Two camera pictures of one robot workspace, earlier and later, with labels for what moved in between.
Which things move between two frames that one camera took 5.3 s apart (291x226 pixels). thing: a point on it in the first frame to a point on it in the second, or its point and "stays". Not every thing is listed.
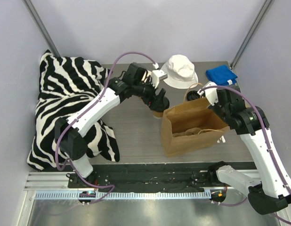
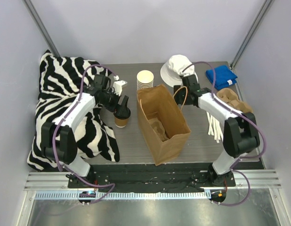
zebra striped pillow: x=65 y=84 stays
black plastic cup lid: x=166 y=105 to x=124 y=113
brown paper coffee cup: x=159 y=114 to x=120 y=123
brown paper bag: x=191 y=126 to x=162 y=121
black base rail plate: x=150 y=177 stays
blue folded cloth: x=223 y=75 stays
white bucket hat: x=181 y=72 stays
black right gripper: x=214 y=108 to x=181 y=96
